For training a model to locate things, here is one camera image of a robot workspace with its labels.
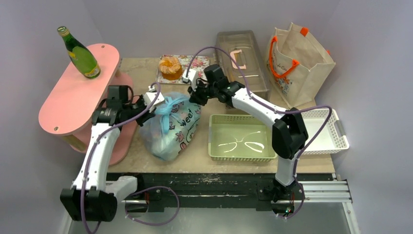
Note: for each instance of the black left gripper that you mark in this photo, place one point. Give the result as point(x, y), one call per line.
point(146, 116)

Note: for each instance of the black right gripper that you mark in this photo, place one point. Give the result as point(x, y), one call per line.
point(196, 95)

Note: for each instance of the blue printed plastic bag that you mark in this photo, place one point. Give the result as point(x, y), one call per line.
point(167, 134)

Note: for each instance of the beige tote bag orange handles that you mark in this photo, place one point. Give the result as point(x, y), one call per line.
point(298, 64)

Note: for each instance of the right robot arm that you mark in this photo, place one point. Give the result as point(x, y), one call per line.
point(288, 131)

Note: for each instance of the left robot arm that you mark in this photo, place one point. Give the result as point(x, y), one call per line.
point(91, 196)

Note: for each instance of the floral tray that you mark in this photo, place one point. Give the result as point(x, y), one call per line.
point(199, 64)

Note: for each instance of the orange bundt cake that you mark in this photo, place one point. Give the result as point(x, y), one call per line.
point(170, 68)

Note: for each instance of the grey transparent lidded box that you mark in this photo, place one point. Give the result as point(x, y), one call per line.
point(244, 52)

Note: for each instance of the green plastic basket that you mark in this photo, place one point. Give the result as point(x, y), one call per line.
point(239, 138)

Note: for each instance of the pink two-tier shelf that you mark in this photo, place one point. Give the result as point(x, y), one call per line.
point(67, 111)

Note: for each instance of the green glass bottle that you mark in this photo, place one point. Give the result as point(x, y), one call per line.
point(81, 57)

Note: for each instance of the white plastic basket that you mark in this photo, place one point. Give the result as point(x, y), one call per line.
point(332, 138)

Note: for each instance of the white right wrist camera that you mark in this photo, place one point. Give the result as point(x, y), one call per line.
point(190, 76)

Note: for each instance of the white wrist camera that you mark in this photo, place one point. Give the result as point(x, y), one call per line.
point(153, 97)
point(190, 76)

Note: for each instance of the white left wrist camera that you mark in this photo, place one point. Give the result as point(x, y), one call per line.
point(153, 97)

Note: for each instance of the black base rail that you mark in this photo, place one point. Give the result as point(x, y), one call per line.
point(159, 206)

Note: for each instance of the aluminium frame rail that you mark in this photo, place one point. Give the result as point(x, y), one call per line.
point(326, 190)

